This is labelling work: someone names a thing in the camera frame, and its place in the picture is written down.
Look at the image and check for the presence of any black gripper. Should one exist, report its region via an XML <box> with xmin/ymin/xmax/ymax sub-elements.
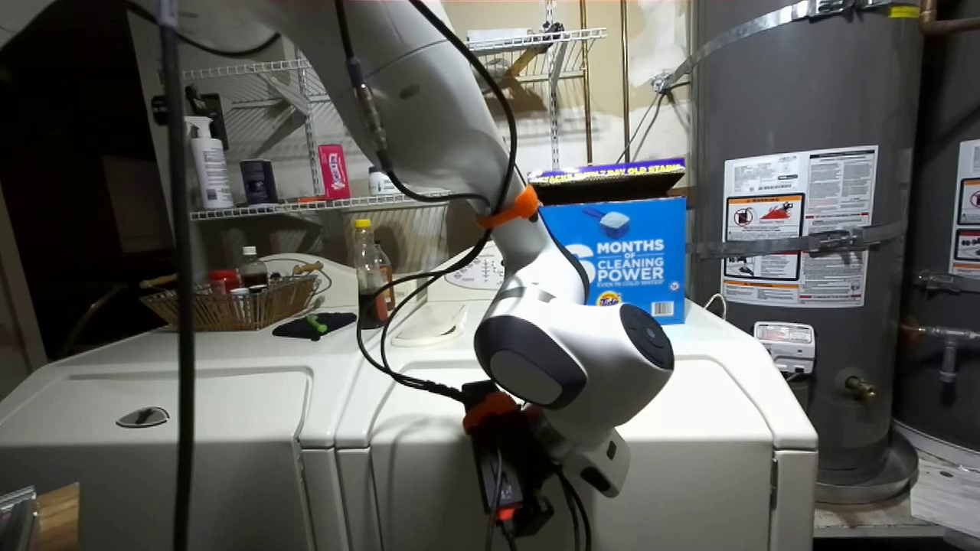
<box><xmin>476</xmin><ymin>414</ymin><xmax>553</xmax><ymax>540</ymax></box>

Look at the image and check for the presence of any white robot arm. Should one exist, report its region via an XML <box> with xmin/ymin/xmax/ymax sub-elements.
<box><xmin>149</xmin><ymin>0</ymin><xmax>674</xmax><ymax>537</ymax></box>

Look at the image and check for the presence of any white front-load washing machine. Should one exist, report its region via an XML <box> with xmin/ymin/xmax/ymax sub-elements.
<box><xmin>334</xmin><ymin>250</ymin><xmax>819</xmax><ymax>551</ymax></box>

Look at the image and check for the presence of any dark syrup bottle yellow cap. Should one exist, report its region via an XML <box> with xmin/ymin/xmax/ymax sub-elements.
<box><xmin>351</xmin><ymin>218</ymin><xmax>391</xmax><ymax>329</ymax></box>

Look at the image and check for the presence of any blue Tide detergent box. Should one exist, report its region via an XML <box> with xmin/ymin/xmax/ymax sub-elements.
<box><xmin>531</xmin><ymin>161</ymin><xmax>686</xmax><ymax>326</ymax></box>

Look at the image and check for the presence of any dark cloth with green brush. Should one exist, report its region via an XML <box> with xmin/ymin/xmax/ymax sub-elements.
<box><xmin>275</xmin><ymin>314</ymin><xmax>356</xmax><ymax>340</ymax></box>

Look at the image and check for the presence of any white jar on shelf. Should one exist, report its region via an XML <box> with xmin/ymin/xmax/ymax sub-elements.
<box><xmin>368</xmin><ymin>168</ymin><xmax>401</xmax><ymax>195</ymax></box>

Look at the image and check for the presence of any wicker basket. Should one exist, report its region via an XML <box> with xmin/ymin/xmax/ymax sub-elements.
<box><xmin>145</xmin><ymin>261</ymin><xmax>332</xmax><ymax>335</ymax></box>

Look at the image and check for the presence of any pink box on shelf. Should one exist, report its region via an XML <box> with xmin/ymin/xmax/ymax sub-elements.
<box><xmin>319</xmin><ymin>144</ymin><xmax>348</xmax><ymax>204</ymax></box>

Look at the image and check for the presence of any dark container on shelf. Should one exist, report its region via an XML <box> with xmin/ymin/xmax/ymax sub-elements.
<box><xmin>241</xmin><ymin>162</ymin><xmax>275</xmax><ymax>206</ymax></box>

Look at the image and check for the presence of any white spray bottle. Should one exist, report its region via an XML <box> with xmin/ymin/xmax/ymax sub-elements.
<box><xmin>187</xmin><ymin>116</ymin><xmax>232</xmax><ymax>211</ymax></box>

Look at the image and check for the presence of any grey water heater tank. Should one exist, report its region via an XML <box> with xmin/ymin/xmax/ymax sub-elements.
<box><xmin>692</xmin><ymin>0</ymin><xmax>921</xmax><ymax>502</ymax></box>

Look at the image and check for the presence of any white wire wall shelf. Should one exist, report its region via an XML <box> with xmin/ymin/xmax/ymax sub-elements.
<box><xmin>199</xmin><ymin>21</ymin><xmax>607</xmax><ymax>221</ymax></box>

